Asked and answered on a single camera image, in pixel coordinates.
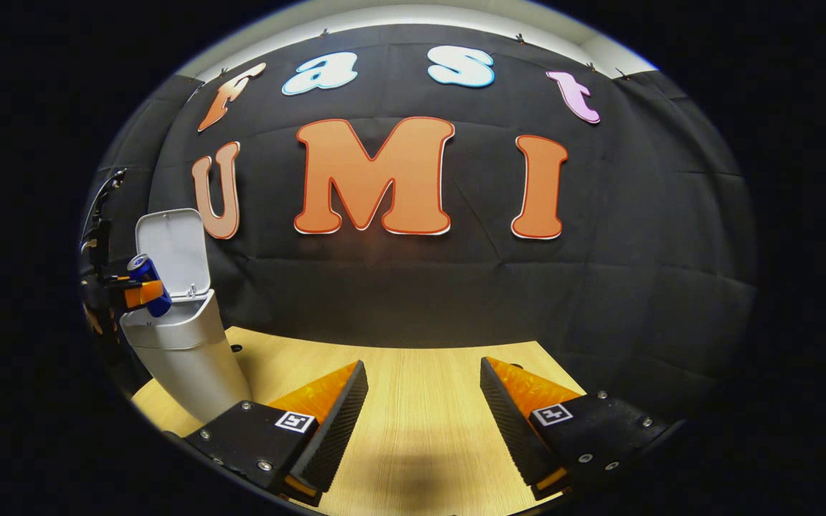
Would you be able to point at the wooden desktop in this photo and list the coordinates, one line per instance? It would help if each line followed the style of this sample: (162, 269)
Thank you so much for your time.
(420, 401)

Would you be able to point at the black backdrop cloth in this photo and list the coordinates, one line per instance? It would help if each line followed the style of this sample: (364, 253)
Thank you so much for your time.
(635, 272)

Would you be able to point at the white desktop garbage bin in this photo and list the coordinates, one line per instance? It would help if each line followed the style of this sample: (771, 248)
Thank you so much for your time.
(191, 358)

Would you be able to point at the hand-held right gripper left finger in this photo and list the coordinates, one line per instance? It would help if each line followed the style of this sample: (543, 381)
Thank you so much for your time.
(334, 428)

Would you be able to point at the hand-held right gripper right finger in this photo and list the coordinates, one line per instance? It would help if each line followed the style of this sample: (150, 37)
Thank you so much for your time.
(513, 428)

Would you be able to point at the blue pop can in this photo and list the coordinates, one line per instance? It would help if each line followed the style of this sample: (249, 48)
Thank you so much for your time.
(145, 269)

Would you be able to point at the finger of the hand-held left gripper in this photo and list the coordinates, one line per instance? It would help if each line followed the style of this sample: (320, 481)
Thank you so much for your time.
(146, 294)

